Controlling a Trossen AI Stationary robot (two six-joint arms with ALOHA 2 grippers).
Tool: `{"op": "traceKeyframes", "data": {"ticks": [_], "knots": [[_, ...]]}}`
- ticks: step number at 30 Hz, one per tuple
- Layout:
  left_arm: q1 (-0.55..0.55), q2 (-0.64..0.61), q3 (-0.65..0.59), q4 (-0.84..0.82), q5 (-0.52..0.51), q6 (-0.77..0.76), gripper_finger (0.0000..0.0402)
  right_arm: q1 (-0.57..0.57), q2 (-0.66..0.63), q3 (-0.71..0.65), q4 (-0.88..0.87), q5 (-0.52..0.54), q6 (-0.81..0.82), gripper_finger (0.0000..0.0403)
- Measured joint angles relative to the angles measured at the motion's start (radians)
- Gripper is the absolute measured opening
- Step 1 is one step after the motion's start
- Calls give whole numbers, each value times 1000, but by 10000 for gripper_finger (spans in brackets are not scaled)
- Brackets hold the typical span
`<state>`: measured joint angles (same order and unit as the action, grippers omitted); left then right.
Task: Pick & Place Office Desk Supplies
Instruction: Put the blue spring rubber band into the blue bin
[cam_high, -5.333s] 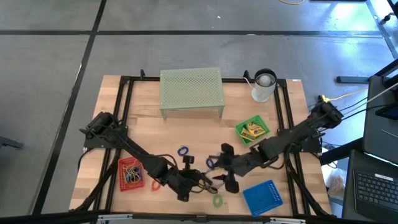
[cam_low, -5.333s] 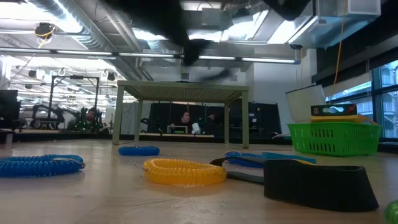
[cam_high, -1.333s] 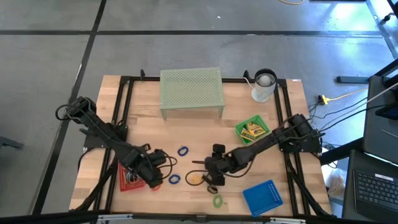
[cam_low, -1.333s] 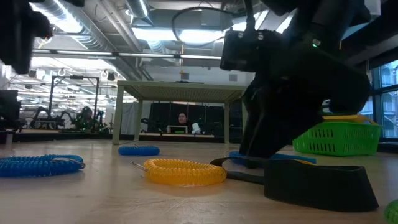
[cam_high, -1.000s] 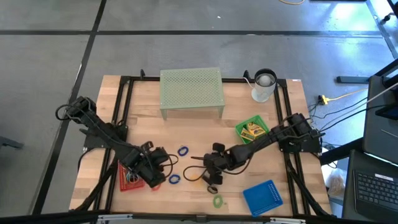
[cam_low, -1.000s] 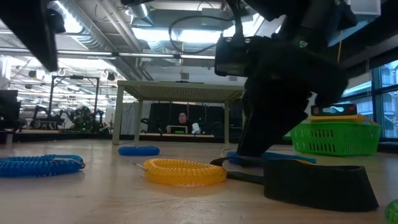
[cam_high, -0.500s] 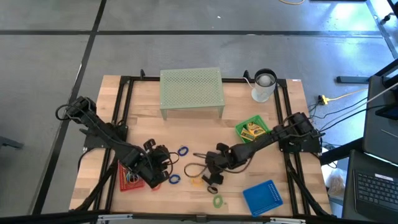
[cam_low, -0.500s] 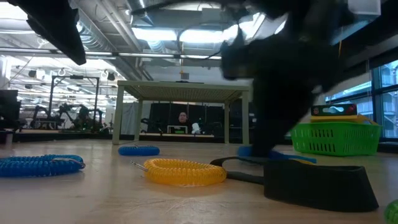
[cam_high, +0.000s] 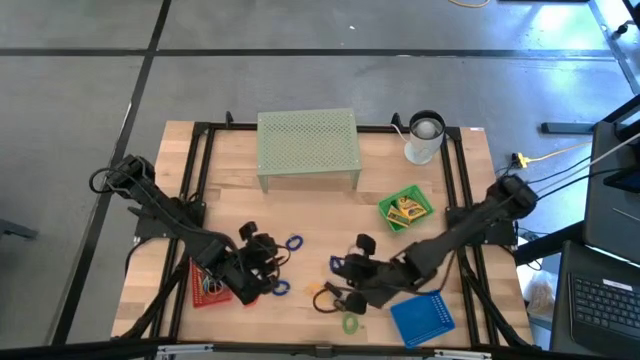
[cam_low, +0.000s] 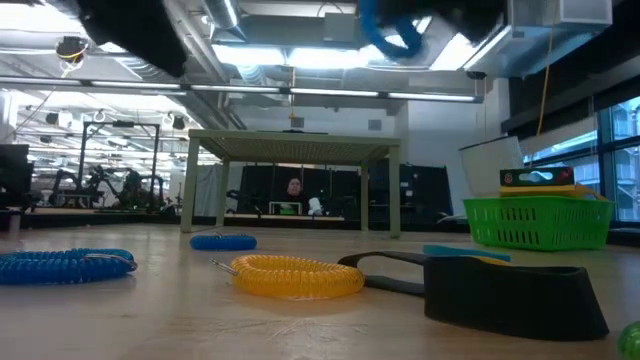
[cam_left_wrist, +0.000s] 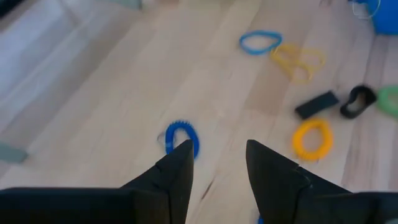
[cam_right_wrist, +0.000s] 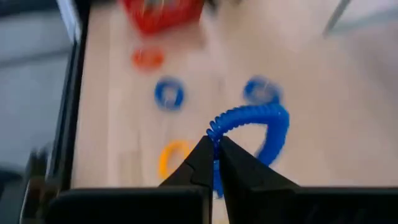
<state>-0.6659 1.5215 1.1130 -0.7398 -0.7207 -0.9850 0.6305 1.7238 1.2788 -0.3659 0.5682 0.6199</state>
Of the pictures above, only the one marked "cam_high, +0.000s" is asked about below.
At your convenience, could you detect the yellow rubber band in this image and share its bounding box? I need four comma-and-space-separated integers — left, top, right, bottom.
198, 277, 224, 296

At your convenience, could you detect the black standing desk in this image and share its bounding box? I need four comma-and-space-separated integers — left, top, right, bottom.
549, 92, 640, 360

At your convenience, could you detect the pale green perforated metal shelf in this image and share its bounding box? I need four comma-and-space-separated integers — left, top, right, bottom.
256, 107, 363, 194

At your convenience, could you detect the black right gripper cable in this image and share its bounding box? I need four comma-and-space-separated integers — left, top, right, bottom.
312, 288, 346, 315

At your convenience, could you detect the yellow extension cord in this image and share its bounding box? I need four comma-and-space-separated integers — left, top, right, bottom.
516, 141, 595, 169

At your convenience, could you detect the black aluminium table frame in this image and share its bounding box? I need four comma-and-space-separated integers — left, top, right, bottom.
112, 110, 541, 351

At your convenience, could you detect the red plastic basket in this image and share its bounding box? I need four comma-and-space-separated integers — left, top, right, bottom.
191, 259, 235, 309

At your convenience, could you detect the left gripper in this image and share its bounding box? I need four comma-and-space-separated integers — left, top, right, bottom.
219, 221, 294, 307

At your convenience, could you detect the black desk foot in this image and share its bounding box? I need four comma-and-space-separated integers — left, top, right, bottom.
539, 121, 597, 135

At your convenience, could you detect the white cup cable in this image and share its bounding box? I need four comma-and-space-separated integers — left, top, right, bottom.
389, 122, 414, 151

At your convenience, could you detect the white cup with black rim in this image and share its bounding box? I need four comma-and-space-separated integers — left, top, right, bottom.
403, 109, 448, 166

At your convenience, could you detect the blue plastic basket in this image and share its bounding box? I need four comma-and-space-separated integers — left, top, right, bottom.
389, 288, 457, 349

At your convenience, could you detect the beige bag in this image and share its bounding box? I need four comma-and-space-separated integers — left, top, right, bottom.
524, 277, 557, 317

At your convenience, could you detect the silver aluminium extrusion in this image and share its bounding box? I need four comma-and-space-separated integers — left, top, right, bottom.
433, 348, 494, 360
155, 342, 215, 358

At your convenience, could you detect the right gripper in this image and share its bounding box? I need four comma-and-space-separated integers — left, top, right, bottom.
323, 233, 426, 316

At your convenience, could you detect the green and yellow crayon box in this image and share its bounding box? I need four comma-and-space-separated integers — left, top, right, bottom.
385, 206, 412, 229

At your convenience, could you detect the grey chair base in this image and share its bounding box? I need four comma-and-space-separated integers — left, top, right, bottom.
0, 217, 40, 240

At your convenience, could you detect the black power cable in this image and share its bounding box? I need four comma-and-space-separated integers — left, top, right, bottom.
519, 154, 609, 201

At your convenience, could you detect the green plastic basket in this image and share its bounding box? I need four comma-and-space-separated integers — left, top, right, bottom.
377, 184, 435, 234

